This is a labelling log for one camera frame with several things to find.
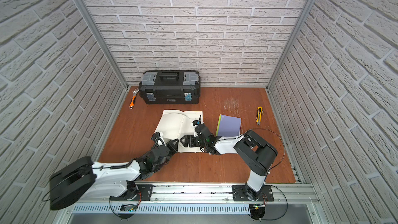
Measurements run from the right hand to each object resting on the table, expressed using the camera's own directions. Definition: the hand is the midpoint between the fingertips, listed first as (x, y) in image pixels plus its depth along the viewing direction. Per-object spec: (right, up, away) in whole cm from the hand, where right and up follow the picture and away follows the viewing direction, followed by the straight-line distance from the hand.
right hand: (187, 140), depth 89 cm
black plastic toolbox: (-12, +32, +9) cm, 35 cm away
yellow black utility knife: (+48, +15, +15) cm, 52 cm away
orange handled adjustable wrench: (-42, +21, +18) cm, 50 cm away
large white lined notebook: (-8, +8, +4) cm, 12 cm away
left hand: (-2, +2, -6) cm, 6 cm away
